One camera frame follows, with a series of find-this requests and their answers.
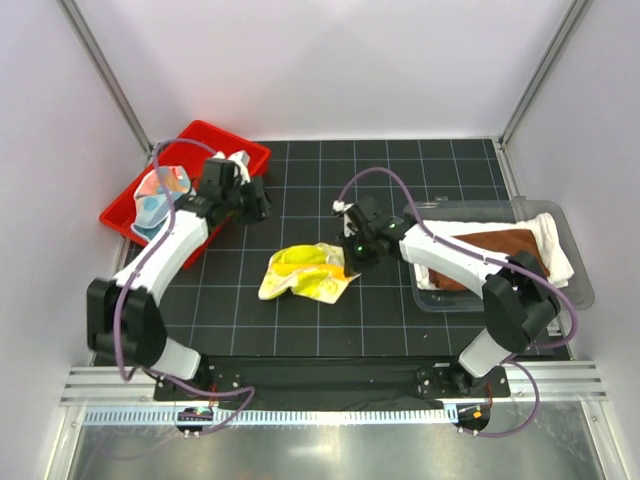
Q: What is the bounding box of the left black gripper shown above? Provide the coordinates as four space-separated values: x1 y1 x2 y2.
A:
222 176 279 228

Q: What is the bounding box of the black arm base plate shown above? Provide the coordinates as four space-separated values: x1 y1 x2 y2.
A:
149 355 511 406

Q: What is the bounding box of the perforated metal cable rail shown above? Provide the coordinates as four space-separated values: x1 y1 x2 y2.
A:
82 405 458 427

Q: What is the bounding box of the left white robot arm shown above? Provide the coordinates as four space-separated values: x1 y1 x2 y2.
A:
87 151 271 400

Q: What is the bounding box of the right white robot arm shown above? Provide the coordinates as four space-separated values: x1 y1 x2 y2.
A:
332 198 560 396

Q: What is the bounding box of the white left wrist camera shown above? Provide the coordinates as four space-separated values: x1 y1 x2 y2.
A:
213 150 251 184

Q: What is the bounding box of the black grid cutting mat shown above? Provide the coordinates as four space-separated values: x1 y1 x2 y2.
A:
161 139 509 357

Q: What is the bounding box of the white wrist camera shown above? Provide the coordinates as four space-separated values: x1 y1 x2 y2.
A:
332 200 357 237
213 150 251 184

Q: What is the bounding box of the white terry towel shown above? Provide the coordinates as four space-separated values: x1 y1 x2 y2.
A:
423 213 575 288

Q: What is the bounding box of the clear plastic container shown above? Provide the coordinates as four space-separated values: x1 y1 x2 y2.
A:
400 200 594 324

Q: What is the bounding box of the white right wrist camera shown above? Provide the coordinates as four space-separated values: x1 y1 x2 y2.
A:
332 200 357 237

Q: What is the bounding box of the blue orange patterned towel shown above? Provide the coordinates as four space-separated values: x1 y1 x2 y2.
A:
130 166 192 241

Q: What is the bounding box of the yellow patterned towel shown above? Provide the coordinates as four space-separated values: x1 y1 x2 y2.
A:
258 243 359 305

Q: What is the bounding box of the brown towel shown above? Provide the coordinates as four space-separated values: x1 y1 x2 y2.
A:
428 228 551 292

